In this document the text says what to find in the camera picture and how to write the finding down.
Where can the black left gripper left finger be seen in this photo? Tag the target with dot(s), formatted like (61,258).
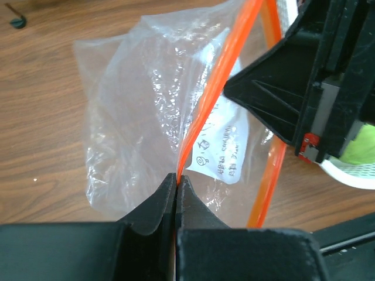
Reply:
(139,246)

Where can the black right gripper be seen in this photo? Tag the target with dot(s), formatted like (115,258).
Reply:
(315,88)

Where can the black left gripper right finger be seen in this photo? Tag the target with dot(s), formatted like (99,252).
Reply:
(207,249)

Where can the light green chayote squash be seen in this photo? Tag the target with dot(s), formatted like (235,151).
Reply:
(360,151)

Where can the white perforated plastic basket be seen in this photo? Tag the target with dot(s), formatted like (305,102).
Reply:
(357,176)

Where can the steel two-tier dish rack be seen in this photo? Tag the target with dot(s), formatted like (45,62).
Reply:
(12,16)

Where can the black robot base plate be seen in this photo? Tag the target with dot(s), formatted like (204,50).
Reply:
(348,249)

